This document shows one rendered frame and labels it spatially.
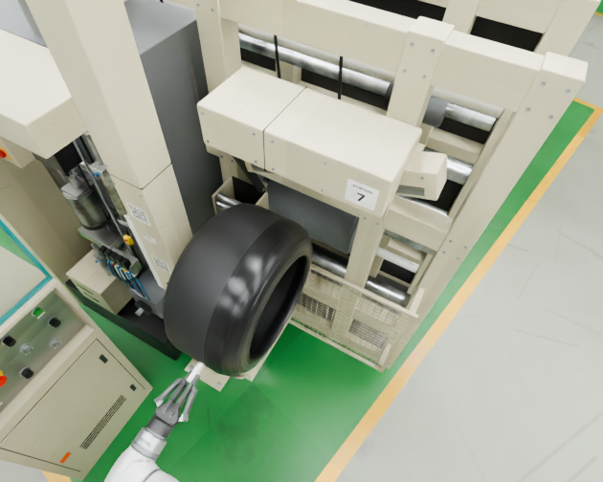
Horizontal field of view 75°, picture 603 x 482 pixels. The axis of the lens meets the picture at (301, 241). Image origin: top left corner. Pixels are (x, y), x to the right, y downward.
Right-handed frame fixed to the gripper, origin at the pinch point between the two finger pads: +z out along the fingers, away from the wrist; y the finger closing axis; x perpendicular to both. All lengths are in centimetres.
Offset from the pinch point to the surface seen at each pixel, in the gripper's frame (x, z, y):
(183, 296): -21.8, 15.4, 9.1
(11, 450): 34, -56, 56
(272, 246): -26.2, 41.2, -7.2
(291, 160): -48, 58, -6
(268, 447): 116, -9, -21
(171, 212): -27, 36, 28
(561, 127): 172, 391, -130
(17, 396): 22, -38, 61
